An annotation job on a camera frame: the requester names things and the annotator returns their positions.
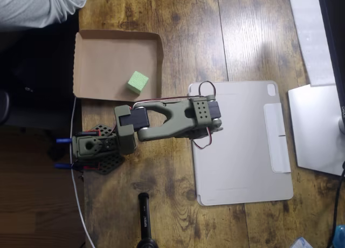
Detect tablet in beige folio case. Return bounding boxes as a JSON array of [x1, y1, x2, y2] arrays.
[[188, 80, 294, 207]]

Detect servo cable along forearm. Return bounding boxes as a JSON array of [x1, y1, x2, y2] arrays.
[[131, 80, 217, 110]]

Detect white and blue packet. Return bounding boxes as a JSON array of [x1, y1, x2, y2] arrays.
[[291, 237, 315, 248]]

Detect white foam sheet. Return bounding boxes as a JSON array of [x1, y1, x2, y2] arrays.
[[288, 0, 337, 87]]

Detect looped wrist servo cable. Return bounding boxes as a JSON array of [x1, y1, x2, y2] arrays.
[[192, 126, 214, 150]]

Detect black cable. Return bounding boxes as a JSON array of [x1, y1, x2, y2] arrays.
[[326, 161, 345, 248]]

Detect brown cardboard tray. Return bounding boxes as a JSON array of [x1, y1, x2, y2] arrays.
[[72, 29, 164, 102]]

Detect black Dell monitor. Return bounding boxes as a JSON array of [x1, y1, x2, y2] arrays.
[[316, 0, 345, 119]]

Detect green foam cube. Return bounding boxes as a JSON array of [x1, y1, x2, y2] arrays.
[[126, 71, 150, 95]]

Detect white cable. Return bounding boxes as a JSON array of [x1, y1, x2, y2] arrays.
[[69, 97, 95, 248]]

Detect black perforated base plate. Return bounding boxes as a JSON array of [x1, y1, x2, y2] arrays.
[[80, 122, 126, 176]]

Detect black chair armrest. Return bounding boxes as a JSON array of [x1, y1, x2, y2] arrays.
[[0, 88, 11, 126]]

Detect blue round object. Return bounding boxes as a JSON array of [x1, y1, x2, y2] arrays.
[[333, 224, 345, 246]]

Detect person's grey shirt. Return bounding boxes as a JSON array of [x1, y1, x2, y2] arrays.
[[0, 0, 91, 33]]

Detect black stand handle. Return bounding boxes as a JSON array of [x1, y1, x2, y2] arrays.
[[136, 192, 160, 248]]

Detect silver monitor stand base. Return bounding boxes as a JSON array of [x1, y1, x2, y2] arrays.
[[287, 84, 345, 177]]

